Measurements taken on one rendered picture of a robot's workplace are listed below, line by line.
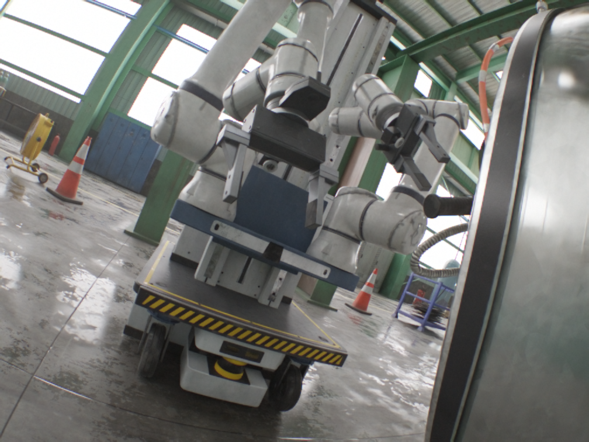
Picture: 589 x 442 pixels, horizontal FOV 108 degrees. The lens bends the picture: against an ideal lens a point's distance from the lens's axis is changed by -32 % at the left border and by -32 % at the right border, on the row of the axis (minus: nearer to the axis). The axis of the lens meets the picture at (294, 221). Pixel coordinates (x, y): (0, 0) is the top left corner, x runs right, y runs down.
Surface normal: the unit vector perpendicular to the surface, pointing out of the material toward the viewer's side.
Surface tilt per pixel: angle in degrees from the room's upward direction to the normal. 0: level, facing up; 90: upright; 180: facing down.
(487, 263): 103
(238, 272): 90
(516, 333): 109
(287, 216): 90
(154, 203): 90
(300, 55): 70
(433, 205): 115
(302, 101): 155
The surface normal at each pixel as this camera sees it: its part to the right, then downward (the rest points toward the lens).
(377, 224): -0.69, -0.04
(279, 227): 0.32, 0.07
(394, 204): -0.45, -0.58
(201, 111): 0.55, 0.37
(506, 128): -0.83, -0.39
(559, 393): -0.92, -0.01
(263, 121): 0.54, -0.25
